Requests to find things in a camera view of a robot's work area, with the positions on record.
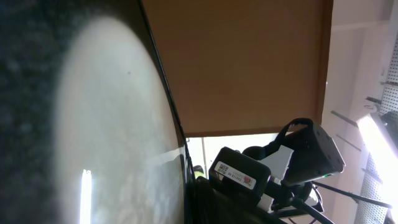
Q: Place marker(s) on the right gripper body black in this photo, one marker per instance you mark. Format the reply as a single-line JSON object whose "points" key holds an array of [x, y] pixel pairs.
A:
{"points": [[210, 206]]}

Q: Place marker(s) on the black smartphone with white circles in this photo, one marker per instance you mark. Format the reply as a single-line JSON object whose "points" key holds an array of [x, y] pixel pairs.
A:
{"points": [[89, 130]]}

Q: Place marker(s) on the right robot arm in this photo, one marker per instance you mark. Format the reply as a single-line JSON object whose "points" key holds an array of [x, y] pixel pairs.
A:
{"points": [[314, 156]]}

